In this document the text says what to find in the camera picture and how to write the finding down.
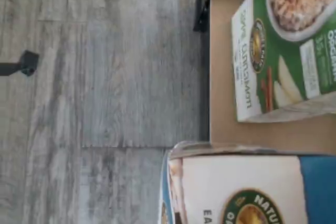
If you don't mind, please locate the black metal shelving rack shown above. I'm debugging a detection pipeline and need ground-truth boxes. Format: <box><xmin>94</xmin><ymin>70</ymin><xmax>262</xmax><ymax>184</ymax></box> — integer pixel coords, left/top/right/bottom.
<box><xmin>193</xmin><ymin>0</ymin><xmax>336</xmax><ymax>156</ymax></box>

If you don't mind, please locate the green apple cinnamon oatmeal box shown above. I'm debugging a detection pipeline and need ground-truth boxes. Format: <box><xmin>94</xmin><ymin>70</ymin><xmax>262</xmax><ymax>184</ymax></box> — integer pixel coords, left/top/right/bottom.
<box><xmin>230</xmin><ymin>0</ymin><xmax>336</xmax><ymax>124</ymax></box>

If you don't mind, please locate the blue and white oatmeal box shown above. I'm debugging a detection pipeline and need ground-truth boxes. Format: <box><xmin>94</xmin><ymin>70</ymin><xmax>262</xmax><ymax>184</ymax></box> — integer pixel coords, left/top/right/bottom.
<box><xmin>157</xmin><ymin>140</ymin><xmax>336</xmax><ymax>224</ymax></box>

